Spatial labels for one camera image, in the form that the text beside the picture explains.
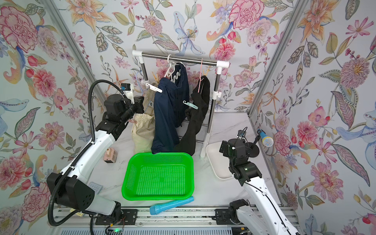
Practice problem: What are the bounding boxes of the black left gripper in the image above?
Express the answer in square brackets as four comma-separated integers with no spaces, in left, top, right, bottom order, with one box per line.
[118,95,146,125]

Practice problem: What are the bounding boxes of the beige shorts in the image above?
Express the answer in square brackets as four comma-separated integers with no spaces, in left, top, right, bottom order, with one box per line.
[131,89,156,154]

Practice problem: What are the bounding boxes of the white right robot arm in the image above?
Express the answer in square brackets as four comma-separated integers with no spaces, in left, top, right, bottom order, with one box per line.
[219,138,300,235]

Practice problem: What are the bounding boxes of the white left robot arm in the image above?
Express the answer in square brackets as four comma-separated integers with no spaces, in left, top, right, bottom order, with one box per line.
[47,79,144,227]

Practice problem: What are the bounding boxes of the navy blue shorts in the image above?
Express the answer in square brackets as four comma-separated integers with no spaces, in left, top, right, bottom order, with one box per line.
[151,63,190,154]

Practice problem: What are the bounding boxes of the black shorts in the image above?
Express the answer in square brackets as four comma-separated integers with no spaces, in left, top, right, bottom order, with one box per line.
[174,75,210,156]

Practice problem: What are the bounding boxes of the white hanger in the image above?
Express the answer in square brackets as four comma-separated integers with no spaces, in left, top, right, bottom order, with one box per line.
[164,54,185,85]

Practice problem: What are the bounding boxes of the pink hanger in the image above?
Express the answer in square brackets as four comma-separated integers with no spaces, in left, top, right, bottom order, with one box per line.
[197,59,203,93]

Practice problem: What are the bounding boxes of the blue toy microphone on stand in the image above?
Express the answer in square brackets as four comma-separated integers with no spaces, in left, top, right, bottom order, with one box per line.
[242,129,274,158]

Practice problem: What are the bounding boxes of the white tray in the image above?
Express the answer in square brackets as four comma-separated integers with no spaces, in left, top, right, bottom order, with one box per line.
[206,142,233,180]

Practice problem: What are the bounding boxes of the pink small toy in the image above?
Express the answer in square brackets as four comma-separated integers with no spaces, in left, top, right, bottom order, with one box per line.
[103,147,118,163]

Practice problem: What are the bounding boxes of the steel clothes rack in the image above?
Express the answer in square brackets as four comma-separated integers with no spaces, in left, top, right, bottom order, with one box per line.
[132,50,230,158]

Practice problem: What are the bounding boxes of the mint green clothespin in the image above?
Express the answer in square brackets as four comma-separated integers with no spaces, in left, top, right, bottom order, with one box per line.
[183,100,198,110]

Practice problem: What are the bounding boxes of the green plastic basket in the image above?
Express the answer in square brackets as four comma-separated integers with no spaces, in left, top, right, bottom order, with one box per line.
[121,152,194,201]

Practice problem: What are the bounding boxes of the grey remote calculator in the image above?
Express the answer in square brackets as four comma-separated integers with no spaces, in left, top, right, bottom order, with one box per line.
[88,182,103,194]

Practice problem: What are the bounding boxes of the teal flashlight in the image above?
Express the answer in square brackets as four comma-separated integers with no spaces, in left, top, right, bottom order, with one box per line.
[149,196,194,215]

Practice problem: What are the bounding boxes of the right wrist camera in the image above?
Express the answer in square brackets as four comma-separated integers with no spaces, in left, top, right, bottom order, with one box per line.
[237,130,246,139]

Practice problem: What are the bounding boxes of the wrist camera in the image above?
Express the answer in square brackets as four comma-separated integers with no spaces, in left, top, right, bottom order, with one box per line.
[121,83,135,104]
[237,130,246,139]

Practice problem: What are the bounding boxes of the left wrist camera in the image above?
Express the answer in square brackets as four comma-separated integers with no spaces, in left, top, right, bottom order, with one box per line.
[121,83,135,104]

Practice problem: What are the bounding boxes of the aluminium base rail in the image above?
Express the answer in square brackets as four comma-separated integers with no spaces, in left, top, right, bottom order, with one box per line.
[46,207,300,235]

